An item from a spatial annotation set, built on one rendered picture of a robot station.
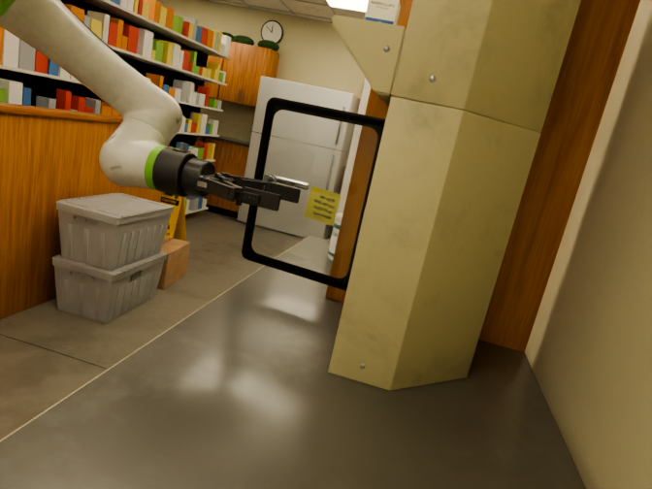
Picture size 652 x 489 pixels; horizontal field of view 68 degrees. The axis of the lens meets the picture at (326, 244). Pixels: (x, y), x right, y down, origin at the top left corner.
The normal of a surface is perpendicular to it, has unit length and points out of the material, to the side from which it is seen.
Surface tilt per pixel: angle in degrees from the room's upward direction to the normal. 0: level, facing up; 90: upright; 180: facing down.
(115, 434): 0
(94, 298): 95
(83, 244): 96
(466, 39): 90
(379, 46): 90
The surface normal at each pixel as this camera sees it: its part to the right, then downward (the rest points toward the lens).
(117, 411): 0.20, -0.95
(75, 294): -0.22, 0.28
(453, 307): 0.52, 0.30
